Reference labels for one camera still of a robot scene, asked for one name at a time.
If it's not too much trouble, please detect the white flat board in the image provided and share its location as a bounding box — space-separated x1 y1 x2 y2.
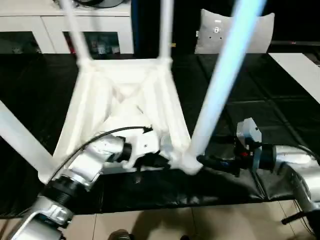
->
268 52 320 105

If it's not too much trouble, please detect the white plastic table top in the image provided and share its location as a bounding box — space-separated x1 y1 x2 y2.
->
37 57 203 185

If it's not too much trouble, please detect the grey cushion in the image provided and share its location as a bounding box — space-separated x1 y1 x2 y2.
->
194 8 275 55

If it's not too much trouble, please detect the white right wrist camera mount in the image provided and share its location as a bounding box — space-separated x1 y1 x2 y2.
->
236 118 263 173

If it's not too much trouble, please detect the white cabinet with glass doors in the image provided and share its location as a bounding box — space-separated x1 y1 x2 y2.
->
0 0 135 55

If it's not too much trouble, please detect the black work mat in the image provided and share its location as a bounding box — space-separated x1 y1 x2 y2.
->
0 52 320 220

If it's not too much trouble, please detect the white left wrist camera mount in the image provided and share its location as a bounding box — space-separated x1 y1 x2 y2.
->
122 129 162 172

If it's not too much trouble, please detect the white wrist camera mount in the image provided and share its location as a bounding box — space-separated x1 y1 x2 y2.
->
236 118 263 173
122 129 162 172

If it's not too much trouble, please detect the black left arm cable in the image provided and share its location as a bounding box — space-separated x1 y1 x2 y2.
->
47 126 153 186

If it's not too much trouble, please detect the round grey appliance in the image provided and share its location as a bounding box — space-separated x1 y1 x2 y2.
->
74 0 125 8

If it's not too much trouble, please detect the tall black cabinet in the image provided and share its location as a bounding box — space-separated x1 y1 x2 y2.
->
131 0 203 57

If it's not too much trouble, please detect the black metal bench leg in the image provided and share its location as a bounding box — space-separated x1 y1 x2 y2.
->
281 211 320 225

